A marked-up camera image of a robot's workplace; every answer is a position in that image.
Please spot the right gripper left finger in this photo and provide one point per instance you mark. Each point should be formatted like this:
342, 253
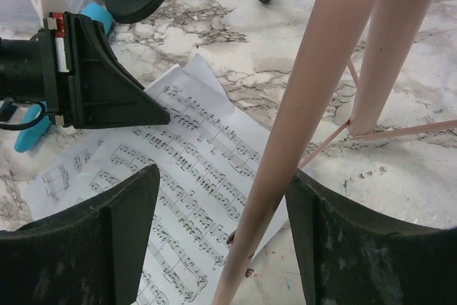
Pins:
90, 253

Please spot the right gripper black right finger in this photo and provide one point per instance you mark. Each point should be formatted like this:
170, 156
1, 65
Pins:
350, 254

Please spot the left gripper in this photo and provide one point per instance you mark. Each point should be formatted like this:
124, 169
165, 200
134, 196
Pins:
94, 91

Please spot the sheet music page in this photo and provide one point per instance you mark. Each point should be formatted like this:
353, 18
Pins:
60, 183
207, 156

